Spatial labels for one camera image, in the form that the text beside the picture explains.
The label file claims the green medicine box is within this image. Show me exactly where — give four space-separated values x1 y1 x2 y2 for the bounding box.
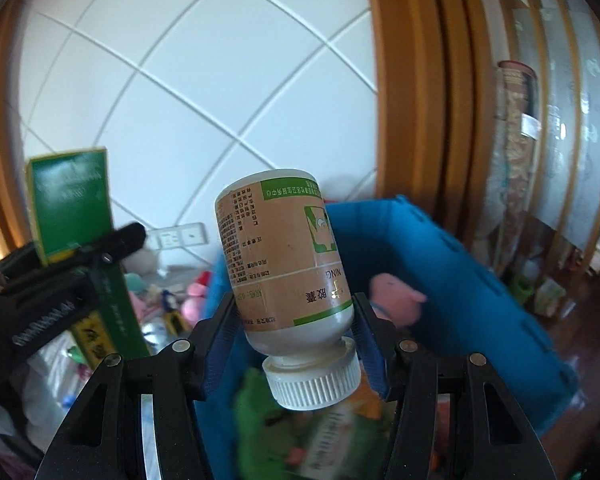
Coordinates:
26 148 149 368

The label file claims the white pill bottle tan label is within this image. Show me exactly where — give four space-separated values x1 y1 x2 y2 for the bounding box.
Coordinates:
214 169 361 411

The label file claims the pig plush red dress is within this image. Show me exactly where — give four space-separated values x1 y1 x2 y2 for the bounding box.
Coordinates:
181 271 211 327

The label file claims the George pig plush blue shirt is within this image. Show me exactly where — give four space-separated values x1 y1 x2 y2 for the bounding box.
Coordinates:
370 273 427 328

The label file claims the blue plastic crate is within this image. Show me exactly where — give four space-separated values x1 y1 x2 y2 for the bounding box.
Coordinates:
204 197 577 479

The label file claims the rolled patterned mat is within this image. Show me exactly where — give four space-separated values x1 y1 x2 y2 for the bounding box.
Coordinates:
471 60 540 275

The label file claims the white wall socket panel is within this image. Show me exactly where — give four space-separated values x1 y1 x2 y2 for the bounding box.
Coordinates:
145 222 209 252

